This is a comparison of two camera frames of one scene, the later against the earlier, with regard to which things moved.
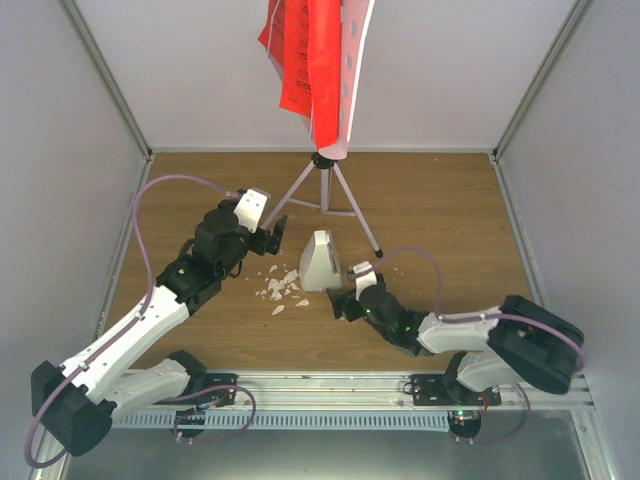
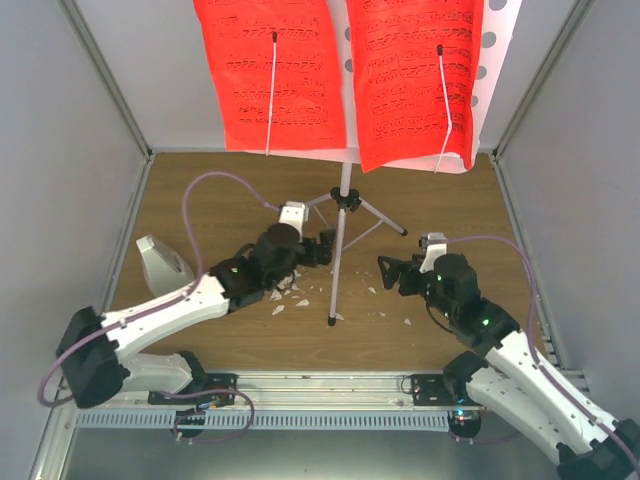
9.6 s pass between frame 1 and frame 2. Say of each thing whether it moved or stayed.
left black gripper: moved
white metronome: moved
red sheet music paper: moved
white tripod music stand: moved
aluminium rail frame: stayed
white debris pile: stayed
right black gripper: moved
